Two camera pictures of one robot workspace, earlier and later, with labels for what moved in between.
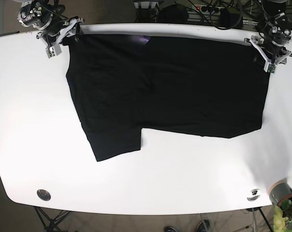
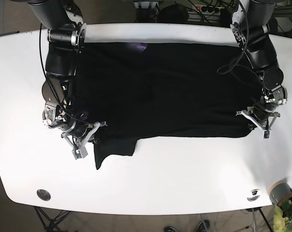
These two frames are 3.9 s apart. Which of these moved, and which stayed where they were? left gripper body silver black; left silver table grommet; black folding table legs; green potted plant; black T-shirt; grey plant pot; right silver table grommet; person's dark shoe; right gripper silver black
Moved: left gripper body silver black; black T-shirt; right gripper silver black
Stayed: grey plant pot; green potted plant; right silver table grommet; black folding table legs; left silver table grommet; person's dark shoe
